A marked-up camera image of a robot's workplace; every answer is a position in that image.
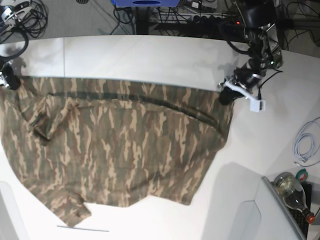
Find white coiled cable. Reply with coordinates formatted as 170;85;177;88
292;116;320;167

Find green tape roll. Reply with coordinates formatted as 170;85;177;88
295;168;309;183

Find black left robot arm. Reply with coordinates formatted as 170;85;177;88
218;0;283;106

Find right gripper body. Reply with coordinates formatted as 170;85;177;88
0;72;8;88

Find clear plastic bottle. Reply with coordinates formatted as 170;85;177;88
273;172;316;224

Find blue box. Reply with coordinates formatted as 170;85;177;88
111;0;180;8

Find black coiled cable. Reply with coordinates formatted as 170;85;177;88
14;0;49;38

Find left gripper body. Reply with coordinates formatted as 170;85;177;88
233;67;263;89

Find camouflage t-shirt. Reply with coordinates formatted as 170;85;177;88
0;77;234;227

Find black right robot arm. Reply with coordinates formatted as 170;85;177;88
0;0;32;90

